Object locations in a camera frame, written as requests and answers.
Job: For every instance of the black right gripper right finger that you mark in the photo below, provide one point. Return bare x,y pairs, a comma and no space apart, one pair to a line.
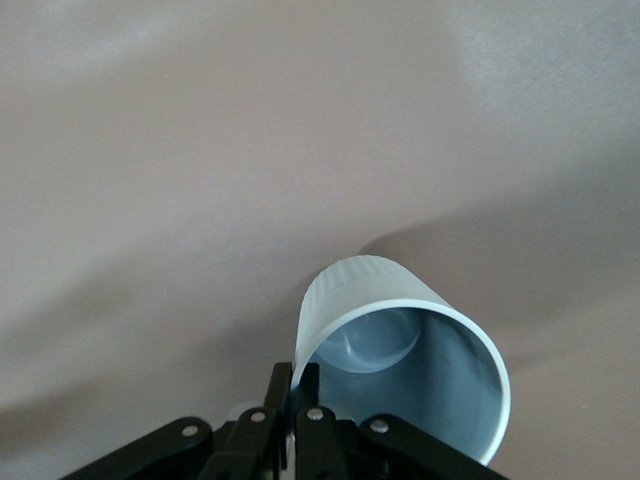
325,445

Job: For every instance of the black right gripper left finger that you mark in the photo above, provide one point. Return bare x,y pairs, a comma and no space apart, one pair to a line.
240,440

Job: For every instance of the white mug grey inside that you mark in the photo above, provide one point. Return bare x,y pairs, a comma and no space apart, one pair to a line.
400,285

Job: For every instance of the brown table cover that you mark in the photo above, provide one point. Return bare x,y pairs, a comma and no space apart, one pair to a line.
200,150

